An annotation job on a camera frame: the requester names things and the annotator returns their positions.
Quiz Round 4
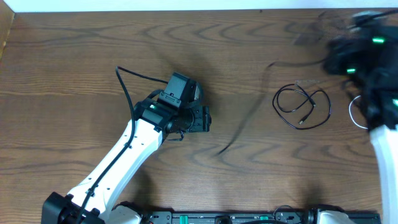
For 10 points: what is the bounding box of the thin black cable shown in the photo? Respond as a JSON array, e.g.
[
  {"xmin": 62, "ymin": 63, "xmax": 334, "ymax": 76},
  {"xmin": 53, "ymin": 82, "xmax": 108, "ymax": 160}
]
[{"xmin": 216, "ymin": 58, "xmax": 327, "ymax": 156}]

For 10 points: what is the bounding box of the thick black cable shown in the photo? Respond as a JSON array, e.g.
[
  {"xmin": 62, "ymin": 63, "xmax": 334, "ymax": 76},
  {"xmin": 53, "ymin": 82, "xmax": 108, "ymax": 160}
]
[{"xmin": 272, "ymin": 83, "xmax": 332, "ymax": 131}]

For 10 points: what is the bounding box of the white USB cable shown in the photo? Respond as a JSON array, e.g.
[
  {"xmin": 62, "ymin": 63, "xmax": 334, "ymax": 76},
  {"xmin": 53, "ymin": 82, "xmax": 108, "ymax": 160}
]
[{"xmin": 348, "ymin": 95, "xmax": 369, "ymax": 130}]

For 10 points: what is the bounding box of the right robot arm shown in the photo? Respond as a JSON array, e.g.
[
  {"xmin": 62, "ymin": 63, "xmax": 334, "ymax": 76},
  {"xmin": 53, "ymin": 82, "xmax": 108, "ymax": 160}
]
[{"xmin": 323, "ymin": 15, "xmax": 397, "ymax": 223}]

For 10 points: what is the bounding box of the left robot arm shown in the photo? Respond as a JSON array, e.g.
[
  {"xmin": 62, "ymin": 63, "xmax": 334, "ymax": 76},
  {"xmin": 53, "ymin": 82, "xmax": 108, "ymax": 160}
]
[{"xmin": 41, "ymin": 98, "xmax": 211, "ymax": 223}]

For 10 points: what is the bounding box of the cardboard box corner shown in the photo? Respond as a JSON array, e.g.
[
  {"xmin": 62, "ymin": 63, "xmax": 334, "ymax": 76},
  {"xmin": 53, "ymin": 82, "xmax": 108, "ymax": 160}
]
[{"xmin": 0, "ymin": 0, "xmax": 15, "ymax": 58}]

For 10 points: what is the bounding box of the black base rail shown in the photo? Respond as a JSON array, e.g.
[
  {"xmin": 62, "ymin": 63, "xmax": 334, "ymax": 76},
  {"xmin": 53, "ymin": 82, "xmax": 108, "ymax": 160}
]
[{"xmin": 114, "ymin": 202, "xmax": 382, "ymax": 224}]

